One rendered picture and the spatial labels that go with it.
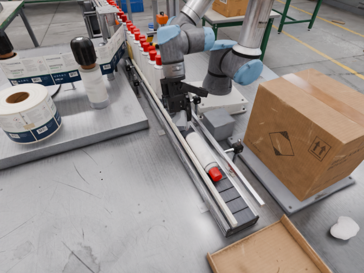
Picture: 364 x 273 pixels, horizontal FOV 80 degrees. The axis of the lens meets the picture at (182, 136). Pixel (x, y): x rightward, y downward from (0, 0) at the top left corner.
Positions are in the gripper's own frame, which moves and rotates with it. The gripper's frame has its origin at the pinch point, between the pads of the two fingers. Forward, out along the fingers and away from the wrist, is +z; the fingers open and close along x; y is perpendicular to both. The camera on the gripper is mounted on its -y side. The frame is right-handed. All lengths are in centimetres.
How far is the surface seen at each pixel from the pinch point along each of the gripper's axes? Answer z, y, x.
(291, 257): 26, -8, 45
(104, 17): -46, 13, -70
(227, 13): -43, -117, -149
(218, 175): 8.5, 0.9, 22.6
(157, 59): -24.2, 1.0, -21.4
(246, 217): 17.0, -1.2, 34.0
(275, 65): 31, -219, -185
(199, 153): 4.7, 2.2, 13.0
